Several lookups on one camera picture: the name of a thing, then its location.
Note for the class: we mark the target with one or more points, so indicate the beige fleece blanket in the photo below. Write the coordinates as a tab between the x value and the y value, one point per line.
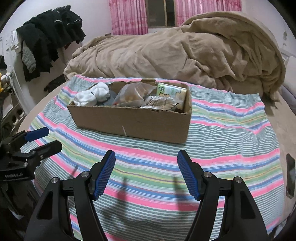
173	53

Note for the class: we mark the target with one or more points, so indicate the green printed tissue pack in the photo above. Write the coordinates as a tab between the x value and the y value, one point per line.
171	90

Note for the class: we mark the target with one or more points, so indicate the white shoe rack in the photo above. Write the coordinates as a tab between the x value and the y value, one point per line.
11	111

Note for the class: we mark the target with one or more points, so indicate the grey pillow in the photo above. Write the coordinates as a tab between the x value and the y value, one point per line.
289	95

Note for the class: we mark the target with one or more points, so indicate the grey knitted garment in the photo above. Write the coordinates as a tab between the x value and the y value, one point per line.
29	61

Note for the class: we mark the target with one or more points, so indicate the black bag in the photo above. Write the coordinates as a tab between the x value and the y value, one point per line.
54	84

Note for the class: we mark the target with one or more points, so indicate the clear bag of cotton swabs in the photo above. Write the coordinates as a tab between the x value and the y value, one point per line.
131	92

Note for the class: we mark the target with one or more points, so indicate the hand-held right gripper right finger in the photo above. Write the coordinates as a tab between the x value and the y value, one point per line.
189	176

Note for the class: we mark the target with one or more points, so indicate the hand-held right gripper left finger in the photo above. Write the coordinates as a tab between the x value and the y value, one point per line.
104	176

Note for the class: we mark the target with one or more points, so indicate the round beige bed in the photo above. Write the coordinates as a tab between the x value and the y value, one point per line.
277	120

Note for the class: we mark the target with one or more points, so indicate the white socks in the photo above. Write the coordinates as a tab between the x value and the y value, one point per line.
92	93

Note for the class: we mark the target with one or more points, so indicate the striped colourful cloth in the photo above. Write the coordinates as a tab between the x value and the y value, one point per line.
161	166

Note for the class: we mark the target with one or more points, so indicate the window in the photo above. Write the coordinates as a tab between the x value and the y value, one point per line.
161	12

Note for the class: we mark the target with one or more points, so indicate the crinkled clear plastic packet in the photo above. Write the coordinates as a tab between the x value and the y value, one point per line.
159	103

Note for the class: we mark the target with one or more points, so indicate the brown cardboard box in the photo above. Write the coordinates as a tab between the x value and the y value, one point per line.
129	122

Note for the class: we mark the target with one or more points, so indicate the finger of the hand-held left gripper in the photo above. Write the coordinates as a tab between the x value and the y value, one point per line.
37	134
46	149

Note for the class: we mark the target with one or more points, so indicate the pink curtain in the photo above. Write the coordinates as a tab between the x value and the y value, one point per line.
208	11
129	16

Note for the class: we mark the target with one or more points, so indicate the black smartphone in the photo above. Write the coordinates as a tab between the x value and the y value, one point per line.
290	176

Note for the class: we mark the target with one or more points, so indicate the pile of black clothes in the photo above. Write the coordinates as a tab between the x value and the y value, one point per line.
50	34

